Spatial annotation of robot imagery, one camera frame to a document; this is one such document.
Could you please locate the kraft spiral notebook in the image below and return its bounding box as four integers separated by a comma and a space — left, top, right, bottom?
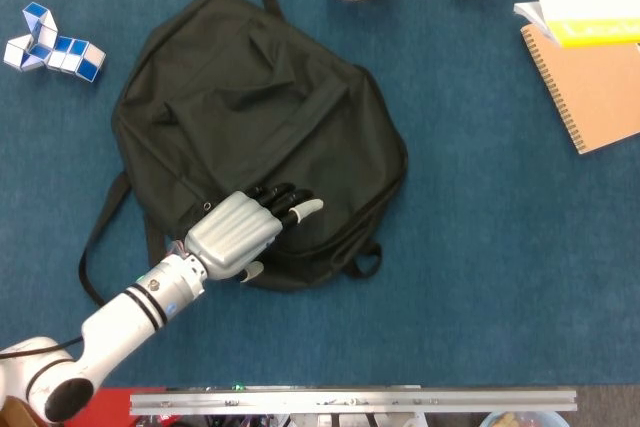
519, 22, 640, 156

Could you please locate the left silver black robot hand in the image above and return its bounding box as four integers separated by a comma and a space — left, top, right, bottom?
183, 182, 325, 284

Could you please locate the red box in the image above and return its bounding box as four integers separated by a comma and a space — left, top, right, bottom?
64, 387, 166, 427

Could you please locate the black fabric backpack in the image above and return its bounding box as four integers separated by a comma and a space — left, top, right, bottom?
78, 0, 409, 307

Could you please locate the cardboard box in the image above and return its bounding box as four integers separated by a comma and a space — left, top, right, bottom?
0, 394, 31, 427

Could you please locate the clear plastic tub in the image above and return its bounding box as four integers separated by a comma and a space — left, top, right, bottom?
479, 410, 571, 427

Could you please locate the blue felt table mat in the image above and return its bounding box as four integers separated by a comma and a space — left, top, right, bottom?
0, 0, 640, 391

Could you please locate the aluminium profile rail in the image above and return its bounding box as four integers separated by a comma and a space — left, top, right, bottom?
129, 386, 579, 417

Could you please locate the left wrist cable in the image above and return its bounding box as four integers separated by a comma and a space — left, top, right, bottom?
0, 336, 84, 361

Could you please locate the blue white snake puzzle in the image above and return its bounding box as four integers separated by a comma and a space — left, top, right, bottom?
2, 1, 107, 83

